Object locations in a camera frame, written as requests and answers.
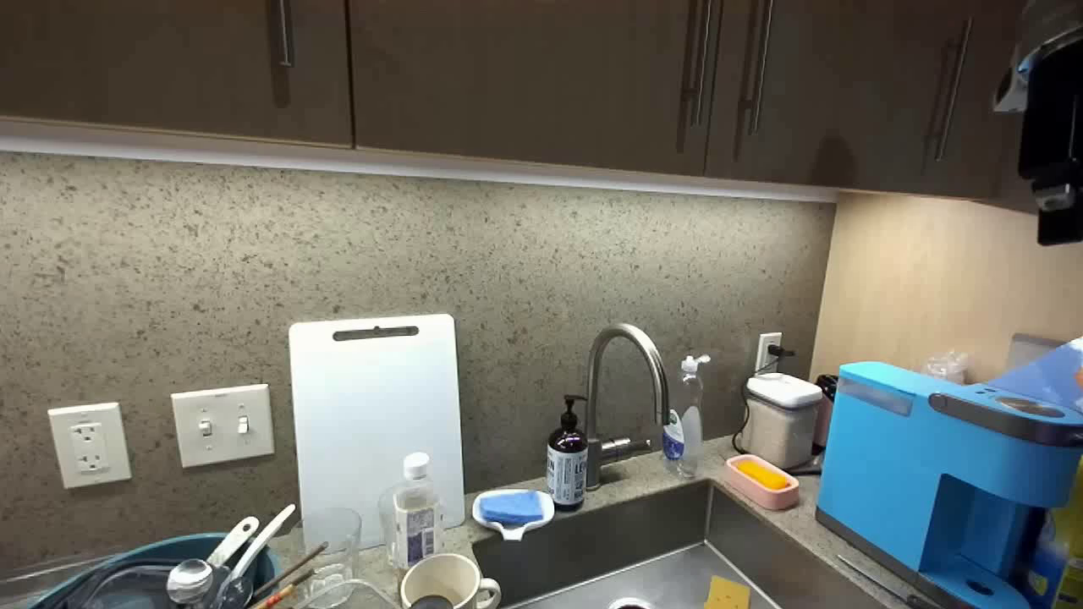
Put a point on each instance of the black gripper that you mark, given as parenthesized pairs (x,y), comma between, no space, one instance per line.
(1053,113)

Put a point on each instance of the steel gooseneck faucet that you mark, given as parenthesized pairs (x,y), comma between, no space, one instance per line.
(659,368)

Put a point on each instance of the pink sponge tray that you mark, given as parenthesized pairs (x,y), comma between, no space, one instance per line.
(758,495)

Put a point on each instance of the clear drinking glass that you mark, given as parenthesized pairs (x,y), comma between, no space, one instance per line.
(338,542)

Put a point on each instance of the sink drain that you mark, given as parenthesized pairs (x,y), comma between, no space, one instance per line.
(632,605)

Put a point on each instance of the blue dish basin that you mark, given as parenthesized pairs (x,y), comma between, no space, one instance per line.
(136,553)

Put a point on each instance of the white mug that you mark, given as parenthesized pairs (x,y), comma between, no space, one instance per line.
(445,581)

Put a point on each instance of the blue coffee machine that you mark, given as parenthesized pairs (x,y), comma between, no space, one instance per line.
(893,462)

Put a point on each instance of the blue sponge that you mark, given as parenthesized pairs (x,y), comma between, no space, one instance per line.
(509,509)

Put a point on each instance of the black power plug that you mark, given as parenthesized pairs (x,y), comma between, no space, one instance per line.
(780,353)

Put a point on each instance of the white outlet with plug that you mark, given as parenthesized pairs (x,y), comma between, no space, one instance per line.
(767,353)

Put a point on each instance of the white light switch plate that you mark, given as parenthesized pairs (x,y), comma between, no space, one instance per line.
(220,423)

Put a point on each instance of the orange-yellow sponge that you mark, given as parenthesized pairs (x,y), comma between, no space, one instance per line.
(764,475)

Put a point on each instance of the white double power outlet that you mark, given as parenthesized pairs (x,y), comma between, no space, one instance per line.
(91,445)

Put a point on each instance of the metal ladle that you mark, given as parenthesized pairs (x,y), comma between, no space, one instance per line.
(191,581)

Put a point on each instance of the stainless steel sink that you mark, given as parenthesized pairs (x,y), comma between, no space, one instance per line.
(586,542)

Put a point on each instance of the wooden chopstick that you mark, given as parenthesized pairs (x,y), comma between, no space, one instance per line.
(288,587)
(296,564)

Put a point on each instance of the yellow square cloth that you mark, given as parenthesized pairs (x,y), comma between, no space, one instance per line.
(725,595)

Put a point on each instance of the translucent blue plastic sheet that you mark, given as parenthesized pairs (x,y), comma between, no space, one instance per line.
(1051,376)

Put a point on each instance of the dark soap pump bottle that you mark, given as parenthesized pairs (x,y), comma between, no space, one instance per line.
(565,467)

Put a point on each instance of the white plastic cutting board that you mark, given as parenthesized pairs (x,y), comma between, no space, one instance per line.
(375,428)

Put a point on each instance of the yellow and blue packet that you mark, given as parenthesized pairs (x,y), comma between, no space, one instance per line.
(1066,553)

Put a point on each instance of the clear bottle white cap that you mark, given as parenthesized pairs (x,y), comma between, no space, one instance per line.
(413,518)

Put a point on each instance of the white sponge holder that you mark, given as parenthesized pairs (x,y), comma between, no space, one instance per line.
(494,530)

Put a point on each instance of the crumpled clear plastic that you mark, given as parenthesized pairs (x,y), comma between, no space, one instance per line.
(950,368)

